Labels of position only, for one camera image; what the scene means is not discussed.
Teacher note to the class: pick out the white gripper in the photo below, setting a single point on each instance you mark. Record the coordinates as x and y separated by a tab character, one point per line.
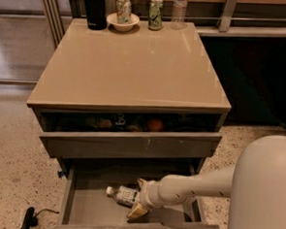
149	194

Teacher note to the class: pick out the blue plastic bottle white cap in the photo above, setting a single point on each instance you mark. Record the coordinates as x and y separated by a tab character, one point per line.
124	196

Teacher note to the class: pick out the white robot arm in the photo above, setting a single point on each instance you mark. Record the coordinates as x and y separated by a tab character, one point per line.
255	185

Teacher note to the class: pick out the grey open middle drawer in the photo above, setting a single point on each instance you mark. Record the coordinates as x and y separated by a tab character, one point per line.
86	205

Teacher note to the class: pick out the orange fruit in drawer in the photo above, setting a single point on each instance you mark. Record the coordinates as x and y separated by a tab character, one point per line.
155	125

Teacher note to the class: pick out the grey top drawer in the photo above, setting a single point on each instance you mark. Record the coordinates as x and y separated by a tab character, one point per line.
130	144

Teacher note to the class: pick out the grey drawer cabinet beige top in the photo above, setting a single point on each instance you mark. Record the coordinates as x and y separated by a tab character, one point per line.
109	81

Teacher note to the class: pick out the clear plastic water bottle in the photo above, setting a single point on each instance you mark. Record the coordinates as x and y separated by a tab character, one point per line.
178	14

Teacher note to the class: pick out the green drink can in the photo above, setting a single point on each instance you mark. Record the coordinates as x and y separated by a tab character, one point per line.
155	15

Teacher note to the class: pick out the white ceramic bowl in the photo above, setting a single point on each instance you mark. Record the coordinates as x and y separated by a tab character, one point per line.
123	27

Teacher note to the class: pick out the green can in bowl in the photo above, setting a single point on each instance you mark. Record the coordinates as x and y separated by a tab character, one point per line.
123	9

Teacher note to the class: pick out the black insulated flask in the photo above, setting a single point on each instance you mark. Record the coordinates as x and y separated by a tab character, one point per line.
95	14

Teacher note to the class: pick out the metal railing post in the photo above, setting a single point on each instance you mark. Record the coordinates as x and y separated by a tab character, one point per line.
225	20

